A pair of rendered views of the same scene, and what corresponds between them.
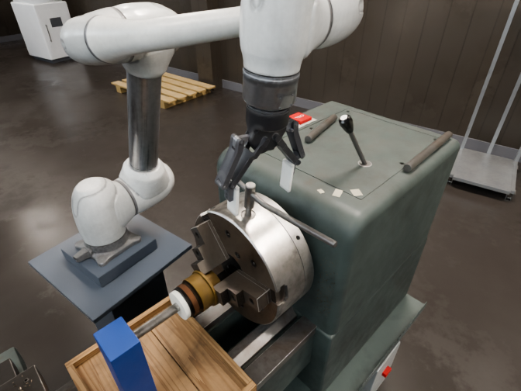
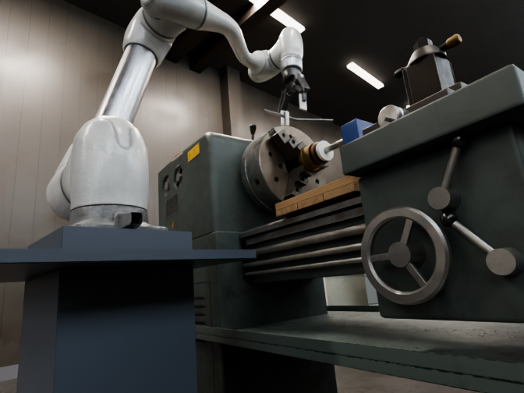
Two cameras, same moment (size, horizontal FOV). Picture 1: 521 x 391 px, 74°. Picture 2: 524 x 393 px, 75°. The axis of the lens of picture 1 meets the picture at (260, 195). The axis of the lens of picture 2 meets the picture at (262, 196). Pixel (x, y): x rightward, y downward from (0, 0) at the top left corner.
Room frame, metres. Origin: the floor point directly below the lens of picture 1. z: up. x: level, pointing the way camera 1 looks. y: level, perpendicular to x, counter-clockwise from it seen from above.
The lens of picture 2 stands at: (0.55, 1.25, 0.68)
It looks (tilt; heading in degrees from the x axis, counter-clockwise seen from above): 14 degrees up; 278
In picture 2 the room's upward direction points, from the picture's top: 5 degrees counter-clockwise
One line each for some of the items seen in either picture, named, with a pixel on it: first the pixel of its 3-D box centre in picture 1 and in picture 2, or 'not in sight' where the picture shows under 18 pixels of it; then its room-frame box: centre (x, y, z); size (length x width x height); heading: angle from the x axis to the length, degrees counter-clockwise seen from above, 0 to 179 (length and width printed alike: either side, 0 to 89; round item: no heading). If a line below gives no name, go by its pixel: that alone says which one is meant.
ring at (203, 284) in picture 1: (199, 292); (313, 156); (0.52, 0.14, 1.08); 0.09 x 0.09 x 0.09; 44
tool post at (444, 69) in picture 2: not in sight; (430, 86); (0.26, 0.52, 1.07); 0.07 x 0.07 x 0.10; 44
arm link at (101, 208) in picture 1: (99, 207); (110, 166); (0.99, 0.58, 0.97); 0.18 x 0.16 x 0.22; 142
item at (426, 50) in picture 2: not in sight; (425, 58); (0.26, 0.53, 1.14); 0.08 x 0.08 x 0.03
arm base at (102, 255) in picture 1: (102, 240); (114, 224); (0.97, 0.60, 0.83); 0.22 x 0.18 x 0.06; 144
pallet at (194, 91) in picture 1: (163, 88); not in sight; (5.12, 1.45, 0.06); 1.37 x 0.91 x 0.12; 54
